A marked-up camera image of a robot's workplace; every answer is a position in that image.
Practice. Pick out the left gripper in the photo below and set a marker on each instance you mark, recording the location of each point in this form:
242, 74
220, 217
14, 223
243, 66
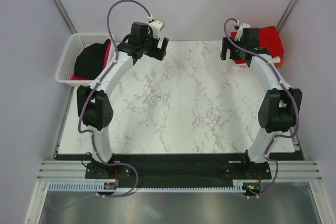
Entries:
157, 53

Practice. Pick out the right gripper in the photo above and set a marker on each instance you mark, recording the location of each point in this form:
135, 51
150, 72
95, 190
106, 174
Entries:
226, 45

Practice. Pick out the red t-shirt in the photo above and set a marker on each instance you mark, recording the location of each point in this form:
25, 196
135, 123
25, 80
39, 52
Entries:
269, 38

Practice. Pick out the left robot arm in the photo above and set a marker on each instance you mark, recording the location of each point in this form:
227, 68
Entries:
93, 101

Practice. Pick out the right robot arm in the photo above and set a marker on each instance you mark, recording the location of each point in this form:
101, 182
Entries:
279, 110

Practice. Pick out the folded white t-shirt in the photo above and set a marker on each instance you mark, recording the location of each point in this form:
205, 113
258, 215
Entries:
276, 59

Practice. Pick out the folded orange t-shirt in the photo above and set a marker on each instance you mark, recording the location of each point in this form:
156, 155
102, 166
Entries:
278, 63

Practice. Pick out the black t-shirt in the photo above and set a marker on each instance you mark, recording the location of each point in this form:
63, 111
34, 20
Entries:
90, 61

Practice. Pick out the white plastic basket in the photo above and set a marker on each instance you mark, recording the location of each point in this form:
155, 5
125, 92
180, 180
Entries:
75, 45

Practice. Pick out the pink t-shirt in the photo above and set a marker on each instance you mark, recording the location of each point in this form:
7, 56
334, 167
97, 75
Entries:
106, 56

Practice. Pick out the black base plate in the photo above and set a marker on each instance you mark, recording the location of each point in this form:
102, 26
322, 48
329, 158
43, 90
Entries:
176, 170

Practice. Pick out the white slotted cable duct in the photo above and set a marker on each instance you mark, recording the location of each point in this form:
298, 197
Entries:
104, 187

